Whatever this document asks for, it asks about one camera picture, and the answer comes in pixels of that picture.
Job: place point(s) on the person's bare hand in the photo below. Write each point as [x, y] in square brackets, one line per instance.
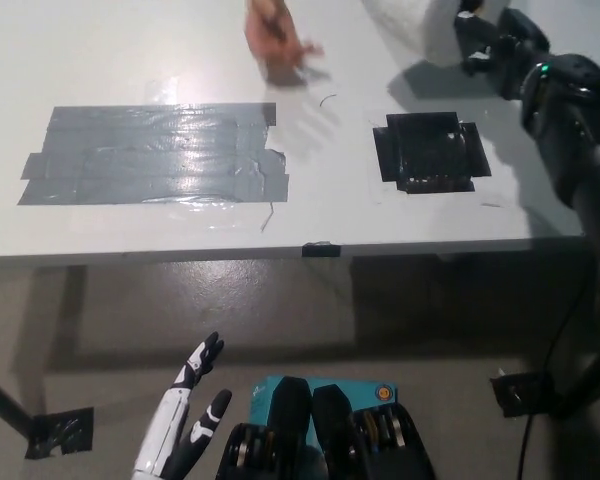
[270, 35]

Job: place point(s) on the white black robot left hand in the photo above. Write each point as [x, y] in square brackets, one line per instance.
[165, 435]

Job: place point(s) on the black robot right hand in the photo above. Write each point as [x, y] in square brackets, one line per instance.
[520, 45]

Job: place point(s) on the white toilet paper roll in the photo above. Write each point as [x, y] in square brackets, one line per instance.
[430, 30]

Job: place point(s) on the black teal robot torso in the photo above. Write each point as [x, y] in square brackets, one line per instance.
[330, 435]

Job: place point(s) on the black floor tape patch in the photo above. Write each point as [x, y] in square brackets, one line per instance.
[60, 432]
[522, 395]

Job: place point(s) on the black tape square patch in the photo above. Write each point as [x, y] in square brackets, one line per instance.
[425, 155]

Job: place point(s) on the black table leg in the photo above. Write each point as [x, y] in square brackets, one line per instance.
[5, 400]
[580, 390]

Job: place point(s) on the small black tape strip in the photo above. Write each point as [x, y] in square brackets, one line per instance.
[321, 250]

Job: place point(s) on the grey duct tape patch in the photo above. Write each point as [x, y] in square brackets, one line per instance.
[155, 160]

